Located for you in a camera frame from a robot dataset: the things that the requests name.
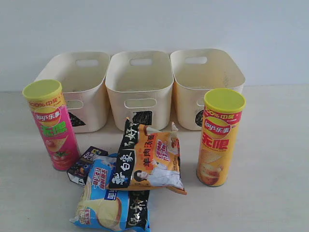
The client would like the blue instant noodle bag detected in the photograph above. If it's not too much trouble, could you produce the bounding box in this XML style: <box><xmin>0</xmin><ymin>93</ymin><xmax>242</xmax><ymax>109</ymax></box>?
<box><xmin>70</xmin><ymin>153</ymin><xmax>151</xmax><ymax>232</ymax></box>

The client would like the right cream bin circle mark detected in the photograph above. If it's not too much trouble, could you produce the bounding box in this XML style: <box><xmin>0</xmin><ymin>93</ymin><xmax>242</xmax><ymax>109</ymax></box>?
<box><xmin>170</xmin><ymin>48</ymin><xmax>245</xmax><ymax>131</ymax></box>

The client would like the pink Lay's chips can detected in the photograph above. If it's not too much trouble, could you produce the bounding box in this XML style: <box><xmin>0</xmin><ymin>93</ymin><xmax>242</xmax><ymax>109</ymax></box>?
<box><xmin>22</xmin><ymin>79</ymin><xmax>80</xmax><ymax>171</ymax></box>

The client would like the purple juice carton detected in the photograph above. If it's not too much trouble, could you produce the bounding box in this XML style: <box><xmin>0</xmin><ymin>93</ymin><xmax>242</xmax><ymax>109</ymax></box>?
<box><xmin>67</xmin><ymin>146</ymin><xmax>109</xmax><ymax>187</ymax></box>

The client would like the middle cream bin square mark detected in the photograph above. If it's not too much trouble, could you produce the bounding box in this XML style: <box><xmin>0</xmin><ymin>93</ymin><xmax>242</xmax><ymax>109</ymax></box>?
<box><xmin>105</xmin><ymin>51</ymin><xmax>174</xmax><ymax>131</ymax></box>

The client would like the orange instant noodle bag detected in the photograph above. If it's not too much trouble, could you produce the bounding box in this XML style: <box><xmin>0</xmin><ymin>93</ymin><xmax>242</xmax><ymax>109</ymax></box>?
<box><xmin>108</xmin><ymin>119</ymin><xmax>187</xmax><ymax>195</ymax></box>

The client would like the yellow Lay's chips can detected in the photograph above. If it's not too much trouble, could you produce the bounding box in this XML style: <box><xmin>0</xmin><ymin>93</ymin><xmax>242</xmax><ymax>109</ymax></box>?
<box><xmin>197</xmin><ymin>88</ymin><xmax>246</xmax><ymax>187</ymax></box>

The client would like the left cream bin triangle mark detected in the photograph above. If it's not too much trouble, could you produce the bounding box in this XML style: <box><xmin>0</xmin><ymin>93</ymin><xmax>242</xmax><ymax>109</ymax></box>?
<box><xmin>36</xmin><ymin>51</ymin><xmax>110</xmax><ymax>133</ymax></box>

